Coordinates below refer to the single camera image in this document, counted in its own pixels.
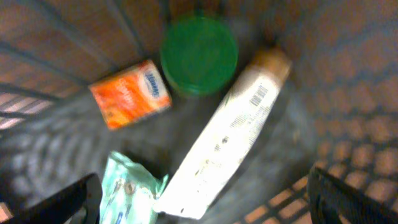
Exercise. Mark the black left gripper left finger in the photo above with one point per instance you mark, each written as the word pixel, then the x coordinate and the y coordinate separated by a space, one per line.
pixel 85 193

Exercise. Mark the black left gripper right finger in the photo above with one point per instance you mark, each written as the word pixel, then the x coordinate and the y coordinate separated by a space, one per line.
pixel 330 198

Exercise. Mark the mint green wipes packet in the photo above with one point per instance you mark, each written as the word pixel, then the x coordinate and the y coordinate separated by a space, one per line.
pixel 129 192

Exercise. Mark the white tube with tan cap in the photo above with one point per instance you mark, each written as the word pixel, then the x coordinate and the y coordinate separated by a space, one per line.
pixel 227 138

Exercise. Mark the orange tissue pack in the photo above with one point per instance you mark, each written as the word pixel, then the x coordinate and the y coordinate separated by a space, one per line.
pixel 131 95

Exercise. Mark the green lid jar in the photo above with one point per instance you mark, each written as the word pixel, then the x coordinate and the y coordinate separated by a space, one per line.
pixel 199 55

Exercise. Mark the grey plastic mesh basket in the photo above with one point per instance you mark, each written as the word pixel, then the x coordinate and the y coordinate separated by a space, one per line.
pixel 337 110

